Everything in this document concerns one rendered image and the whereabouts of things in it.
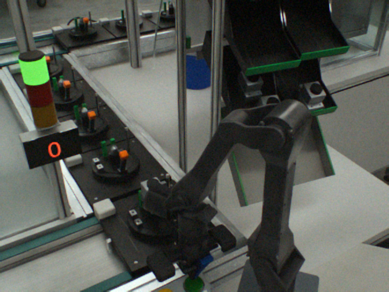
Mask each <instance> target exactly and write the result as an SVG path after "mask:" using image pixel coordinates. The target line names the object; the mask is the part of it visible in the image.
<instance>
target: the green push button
mask: <svg viewBox="0 0 389 292"><path fill-rule="evenodd" d="M185 288H186V289H187V291H190V292H198V291H200V290H201V289H202V288H203V280H202V278H201V277H199V276H198V277H197V278H196V279H195V280H191V279H190V277H189V276H188V277H187V278H186V279H185Z"/></svg>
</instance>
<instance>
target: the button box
mask: <svg viewBox="0 0 389 292"><path fill-rule="evenodd" d="M188 276H189V275H188V274H187V275H185V276H183V277H181V278H179V279H177V280H175V281H173V282H171V283H169V284H167V285H165V286H162V287H160V288H158V289H156V290H154V291H151V292H158V291H160V290H161V289H170V290H172V291H173V292H190V291H187V289H186V288H185V279H186V278H187V277H188ZM199 277H201V278H202V280H203V288H202V289H201V290H200V291H198V292H215V289H214V288H213V287H212V285H211V284H210V283H209V281H208V280H207V279H206V277H205V276H204V275H203V274H202V272H201V273H200V274H199Z"/></svg>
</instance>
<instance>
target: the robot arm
mask: <svg viewBox="0 0 389 292"><path fill-rule="evenodd" d="M311 122H312V115H311V112H310V111H309V110H308V109H307V108H306V106H305V105H303V104H302V103H301V102H299V101H296V100H291V99H288V100H284V101H282V102H280V103H275V104H267V105H263V106H259V107H255V108H250V109H236V110H234V111H232V112H231V113H230V114H229V115H228V116H226V117H225V118H224V119H223V120H221V121H220V123H219V126H218V128H217V130H216V132H215V134H214V135H213V137H212V139H211V140H210V142H209V143H208V145H207V146H206V148H205V150H204V151H203V153H202V154H201V156H200V157H199V159H198V161H197V162H196V164H195V165H194V167H193V169H191V170H190V171H189V172H188V173H187V174H186V175H185V176H183V177H182V178H181V179H180V180H179V181H178V182H177V183H176V184H175V185H174V186H173V187H172V189H171V188H169V187H167V186H165V185H163V184H161V183H159V182H158V181H155V180H154V181H153V182H152V183H150V184H149V185H148V191H147V193H146V194H145V197H144V201H143V202H142V206H143V208H144V209H145V210H147V211H149V212H151V213H153V214H155V215H157V216H159V217H161V218H163V220H160V221H159V227H160V232H161V233H162V234H163V235H164V236H168V235H172V236H173V237H174V243H175V245H177V246H178V248H179V250H176V251H174V252H172V253H170V254H167V255H166V254H165V252H164V251H163V250H160V251H158V252H156V253H154V254H151V255H149V256H147V259H146V263H147V265H148V267H149V268H150V270H151V271H152V273H153V274H154V276H155V277H156V279H157V281H158V282H163V281H165V280H167V279H169V278H171V277H174V276H175V266H174V264H177V265H178V267H179V268H180V270H181V271H182V273H184V274H188V275H189V277H190V279H191V280H195V279H196V278H197V277H198V276H199V274H200V273H201V272H202V271H203V269H204V268H205V267H206V266H207V265H208V264H209V263H211V262H213V260H214V258H213V256H212V255H211V254H210V251H211V250H213V249H216V248H217V247H219V246H218V244H219V245H220V246H221V251H222V252H227V251H229V250H231V249H233V248H235V247H236V242H237V240H236V238H235V236H234V235H233V234H232V233H231V232H230V231H229V230H228V229H227V228H226V227H225V226H224V225H223V224H220V225H217V226H215V227H213V228H211V229H209V230H208V231H207V224H208V223H209V222H210V221H211V220H212V219H213V218H214V217H215V216H216V215H217V214H218V211H217V210H216V209H215V208H213V207H212V206H211V205H210V204H206V203H204V202H203V200H204V199H205V198H206V197H207V196H208V195H209V194H210V193H211V192H212V191H213V189H214V187H215V184H216V181H217V174H218V172H219V169H220V168H221V167H222V165H223V164H224V163H225V161H226V160H227V158H228V157H229V155H230V154H231V153H232V151H233V150H234V149H235V147H236V145H237V144H238V143H240V144H242V145H244V146H246V147H248V148H250V149H258V150H259V152H260V154H261V155H262V157H263V158H264V160H265V164H266V165H265V181H264V190H263V205H262V220H261V222H260V224H259V225H258V226H257V228H256V229H255V230H254V231H253V233H252V234H251V236H250V237H249V238H248V242H247V245H248V253H247V255H246V256H247V257H249V263H250V264H251V266H252V267H253V270H254V273H255V276H256V280H257V282H258V285H260V290H259V292H295V291H296V286H295V280H296V275H297V273H298V272H299V270H300V268H301V266H302V265H303V263H304V261H305V258H304V257H303V256H302V254H301V253H300V251H299V250H298V249H297V247H296V246H295V245H294V237H293V232H292V231H291V229H290V228H289V215H290V210H291V200H292V191H293V182H294V176H295V167H296V160H297V157H298V155H299V152H300V150H301V149H302V146H303V144H304V142H305V140H306V137H307V134H308V132H309V129H310V126H311ZM210 236H212V238H210Z"/></svg>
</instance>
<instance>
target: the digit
mask: <svg viewBox="0 0 389 292"><path fill-rule="evenodd" d="M41 144H42V149H43V154H44V157H45V162H46V163H47V162H51V161H53V160H56V159H60V158H63V157H66V156H67V153H66V150H65V144H64V139H63V135H62V134H61V135H58V136H54V137H51V138H47V139H44V140H41Z"/></svg>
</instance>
